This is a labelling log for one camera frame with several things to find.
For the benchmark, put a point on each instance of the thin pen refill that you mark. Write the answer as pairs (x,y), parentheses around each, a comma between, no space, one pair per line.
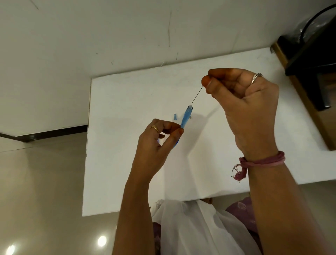
(197,94)

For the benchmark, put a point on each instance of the person's right forearm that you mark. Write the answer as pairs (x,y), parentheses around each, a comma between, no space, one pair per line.
(283,210)

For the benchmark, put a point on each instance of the black baseboard strip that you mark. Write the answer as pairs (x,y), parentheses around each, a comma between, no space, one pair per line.
(44,132)

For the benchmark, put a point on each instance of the blue pen barrel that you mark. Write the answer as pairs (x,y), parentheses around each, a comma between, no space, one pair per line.
(186,117)

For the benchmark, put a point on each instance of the white sheer scarf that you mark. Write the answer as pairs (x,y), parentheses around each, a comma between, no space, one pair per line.
(199,228)

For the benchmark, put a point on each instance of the person's left forearm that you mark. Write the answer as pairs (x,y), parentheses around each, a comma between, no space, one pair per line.
(133,215)

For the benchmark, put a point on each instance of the person's left hand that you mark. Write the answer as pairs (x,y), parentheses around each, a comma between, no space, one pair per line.
(149,155)

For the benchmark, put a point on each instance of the person's right hand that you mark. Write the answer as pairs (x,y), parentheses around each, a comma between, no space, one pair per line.
(249,118)

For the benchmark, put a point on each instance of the person's right thumb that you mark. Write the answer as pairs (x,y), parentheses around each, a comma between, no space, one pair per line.
(216,90)

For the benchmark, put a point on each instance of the purple garment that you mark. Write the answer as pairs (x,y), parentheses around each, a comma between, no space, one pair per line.
(244,212)

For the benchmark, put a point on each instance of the black box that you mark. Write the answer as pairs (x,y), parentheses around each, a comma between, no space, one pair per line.
(312,65)

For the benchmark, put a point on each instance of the person's left thumb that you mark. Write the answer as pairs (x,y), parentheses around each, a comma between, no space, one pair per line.
(172,140)

